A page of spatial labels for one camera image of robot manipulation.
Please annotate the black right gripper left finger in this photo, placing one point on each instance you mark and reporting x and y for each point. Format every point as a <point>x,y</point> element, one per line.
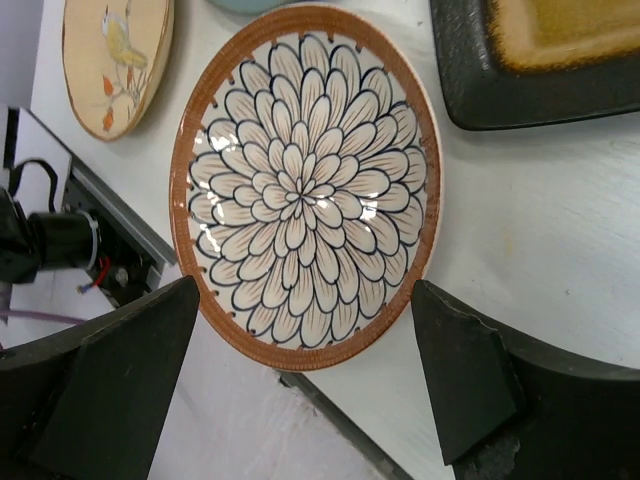
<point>90,402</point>

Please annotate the brown rim floral plate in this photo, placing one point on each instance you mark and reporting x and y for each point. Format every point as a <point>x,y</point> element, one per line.
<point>306,187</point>

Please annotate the beige bird painted plate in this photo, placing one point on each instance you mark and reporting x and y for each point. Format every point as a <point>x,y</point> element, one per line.
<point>114,54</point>

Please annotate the blue round plate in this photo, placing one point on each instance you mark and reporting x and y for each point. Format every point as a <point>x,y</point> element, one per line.
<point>247,7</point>

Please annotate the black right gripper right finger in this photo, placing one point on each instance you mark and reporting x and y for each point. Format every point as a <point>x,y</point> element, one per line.
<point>509,406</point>

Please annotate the black yellow square plate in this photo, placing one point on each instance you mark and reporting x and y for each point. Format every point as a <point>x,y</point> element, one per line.
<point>482,92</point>

